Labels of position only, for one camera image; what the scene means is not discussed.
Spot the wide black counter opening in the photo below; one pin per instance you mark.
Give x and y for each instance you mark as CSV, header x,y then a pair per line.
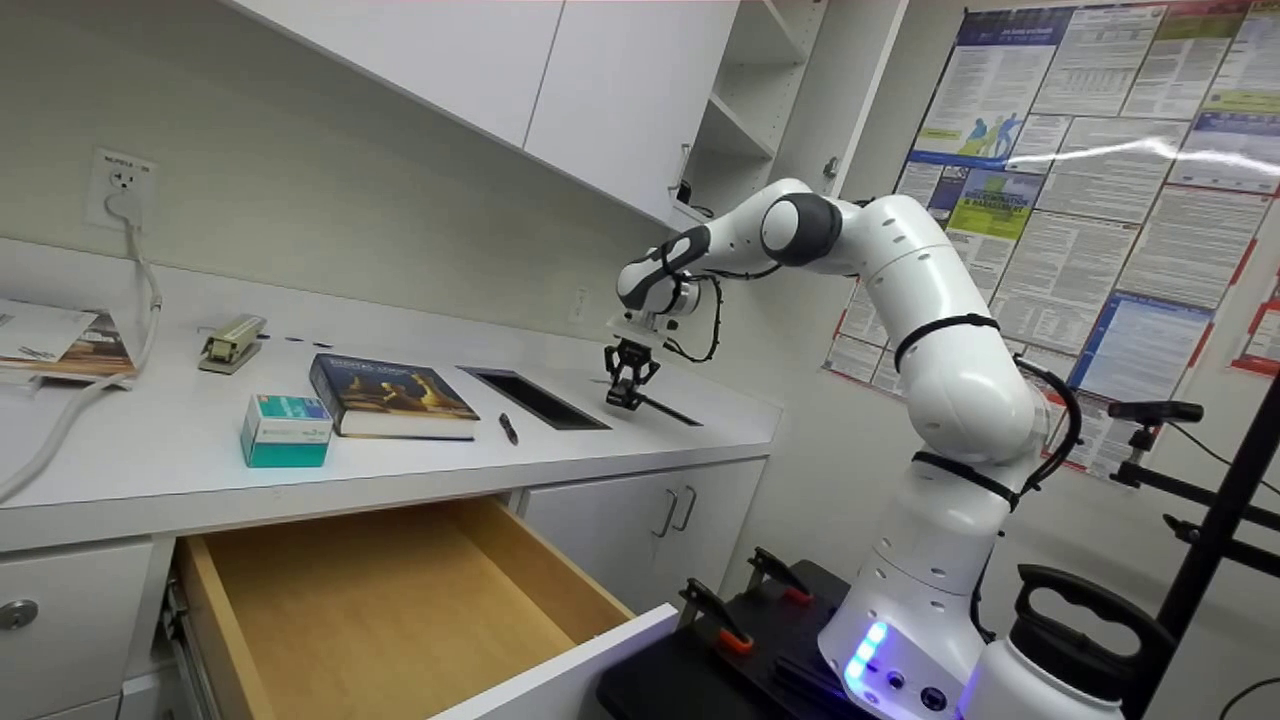
x,y
532,396

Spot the dark brown card pack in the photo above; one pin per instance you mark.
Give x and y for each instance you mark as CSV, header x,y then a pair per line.
x,y
627,400

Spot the stack of papers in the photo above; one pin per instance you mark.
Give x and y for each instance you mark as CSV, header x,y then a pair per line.
x,y
62,342

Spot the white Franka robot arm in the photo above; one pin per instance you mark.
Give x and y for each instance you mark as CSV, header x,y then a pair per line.
x,y
944,374

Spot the dark hardcover book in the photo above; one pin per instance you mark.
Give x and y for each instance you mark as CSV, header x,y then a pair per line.
x,y
394,389

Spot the white drawer round knob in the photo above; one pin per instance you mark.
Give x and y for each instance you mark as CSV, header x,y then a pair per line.
x,y
83,627

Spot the small red bordered poster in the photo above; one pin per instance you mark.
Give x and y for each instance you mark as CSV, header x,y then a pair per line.
x,y
1264,334

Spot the beige stapler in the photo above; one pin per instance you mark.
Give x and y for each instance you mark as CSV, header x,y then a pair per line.
x,y
233,344

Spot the large printed wall poster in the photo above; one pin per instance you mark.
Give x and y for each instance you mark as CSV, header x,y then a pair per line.
x,y
1134,200

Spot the black pegboard base plate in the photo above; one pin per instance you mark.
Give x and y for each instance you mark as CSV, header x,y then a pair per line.
x,y
666,683

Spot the teal staple box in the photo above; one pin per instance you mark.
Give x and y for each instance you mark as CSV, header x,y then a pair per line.
x,y
287,439

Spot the white upper cabinet door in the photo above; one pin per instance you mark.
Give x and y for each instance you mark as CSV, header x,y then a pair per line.
x,y
441,54
627,94

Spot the open white cabinet shelves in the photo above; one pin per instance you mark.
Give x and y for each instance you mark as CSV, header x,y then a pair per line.
x,y
740,83

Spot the white lower cabinet door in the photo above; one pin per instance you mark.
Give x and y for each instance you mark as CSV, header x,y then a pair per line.
x,y
584,533
724,512

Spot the open white cabinet door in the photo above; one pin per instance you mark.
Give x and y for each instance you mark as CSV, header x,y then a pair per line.
x,y
852,94

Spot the white drawer wooden interior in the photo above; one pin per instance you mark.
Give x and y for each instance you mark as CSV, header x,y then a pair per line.
x,y
374,614

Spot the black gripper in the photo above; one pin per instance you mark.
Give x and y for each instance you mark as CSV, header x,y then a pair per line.
x,y
631,360

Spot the black tripod stand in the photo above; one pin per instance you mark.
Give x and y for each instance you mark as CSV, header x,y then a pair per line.
x,y
1214,533

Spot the wall outlet with plug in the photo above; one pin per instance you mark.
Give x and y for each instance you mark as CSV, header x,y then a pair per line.
x,y
110,166

